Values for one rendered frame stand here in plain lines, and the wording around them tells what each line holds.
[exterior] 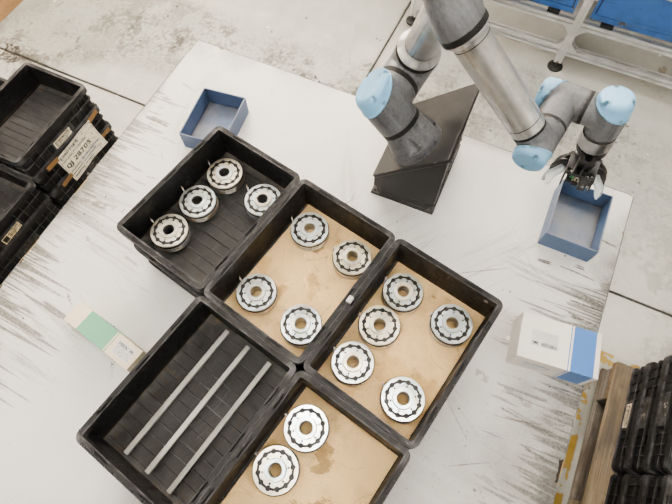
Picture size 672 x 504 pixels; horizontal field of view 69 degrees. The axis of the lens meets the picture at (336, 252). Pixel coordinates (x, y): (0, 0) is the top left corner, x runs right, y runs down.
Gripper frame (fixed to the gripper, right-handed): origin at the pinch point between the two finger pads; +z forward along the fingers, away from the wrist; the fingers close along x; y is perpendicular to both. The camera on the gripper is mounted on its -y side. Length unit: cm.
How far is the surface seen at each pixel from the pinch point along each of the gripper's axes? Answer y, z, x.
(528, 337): 42.3, 8.7, 3.6
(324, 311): 61, -1, -45
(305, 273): 54, -2, -54
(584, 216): -4.8, 18.0, 8.1
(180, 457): 106, -3, -58
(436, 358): 59, 2, -15
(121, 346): 91, 0, -90
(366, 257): 43, -4, -41
